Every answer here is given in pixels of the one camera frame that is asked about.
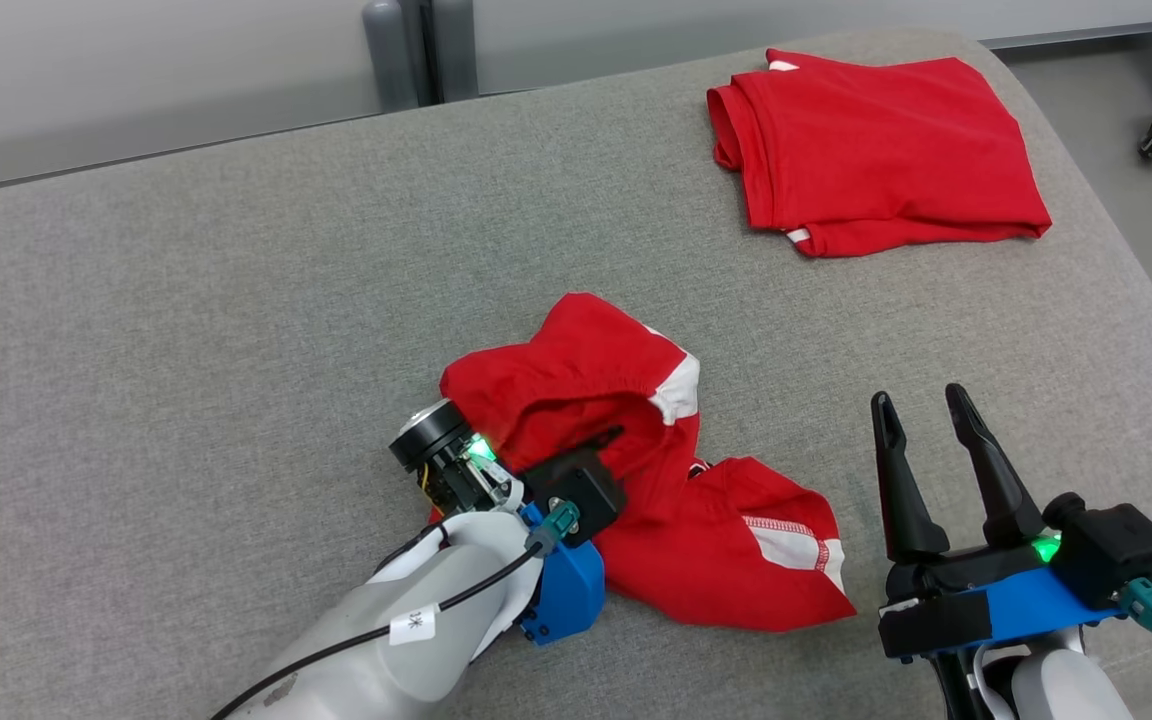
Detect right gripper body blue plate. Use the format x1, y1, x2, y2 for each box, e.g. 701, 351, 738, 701
876, 538, 1129, 720

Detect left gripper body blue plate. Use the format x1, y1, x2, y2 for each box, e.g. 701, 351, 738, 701
388, 397, 606, 647

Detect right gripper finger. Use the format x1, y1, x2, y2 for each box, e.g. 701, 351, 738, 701
944, 383, 1046, 550
870, 391, 950, 564

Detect red shorts white stripes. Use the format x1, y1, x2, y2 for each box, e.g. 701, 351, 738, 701
431, 292, 857, 633

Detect red basketball jersey number 23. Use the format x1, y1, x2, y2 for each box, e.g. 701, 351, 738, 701
706, 48, 1054, 259

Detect grey metal partition post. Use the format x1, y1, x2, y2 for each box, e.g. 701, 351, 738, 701
361, 0, 482, 113

